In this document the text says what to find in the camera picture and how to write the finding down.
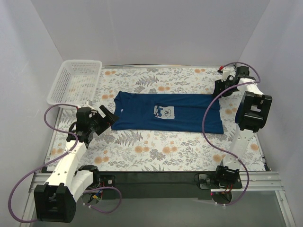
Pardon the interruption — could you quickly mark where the blue printed t shirt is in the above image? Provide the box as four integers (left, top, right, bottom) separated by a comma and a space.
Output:
112, 91, 223, 134

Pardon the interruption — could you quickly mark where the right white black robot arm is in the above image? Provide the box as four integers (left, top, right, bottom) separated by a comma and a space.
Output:
213, 66, 272, 188

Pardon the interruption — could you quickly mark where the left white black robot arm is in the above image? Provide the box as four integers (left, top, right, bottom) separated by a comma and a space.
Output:
34, 103, 118, 223

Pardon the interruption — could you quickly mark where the floral patterned table mat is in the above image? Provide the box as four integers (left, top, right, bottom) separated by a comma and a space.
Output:
47, 66, 268, 173

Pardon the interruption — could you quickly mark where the white plastic mesh basket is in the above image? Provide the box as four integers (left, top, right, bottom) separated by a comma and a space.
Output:
46, 60, 102, 109

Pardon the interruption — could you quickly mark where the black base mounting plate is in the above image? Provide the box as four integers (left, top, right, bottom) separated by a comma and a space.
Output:
97, 171, 242, 200

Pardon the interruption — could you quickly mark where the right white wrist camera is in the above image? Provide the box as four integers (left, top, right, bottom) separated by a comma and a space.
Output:
217, 66, 231, 81

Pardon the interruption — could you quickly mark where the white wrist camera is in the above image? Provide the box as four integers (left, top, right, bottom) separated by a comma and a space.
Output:
217, 66, 231, 81
81, 100, 97, 110

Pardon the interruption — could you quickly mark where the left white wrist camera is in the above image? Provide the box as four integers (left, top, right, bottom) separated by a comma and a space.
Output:
81, 100, 97, 110

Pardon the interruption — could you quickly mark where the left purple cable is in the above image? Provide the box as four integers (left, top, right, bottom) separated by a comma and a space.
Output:
8, 105, 123, 224

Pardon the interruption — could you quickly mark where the aluminium frame rail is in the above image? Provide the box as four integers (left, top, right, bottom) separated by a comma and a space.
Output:
29, 171, 284, 192

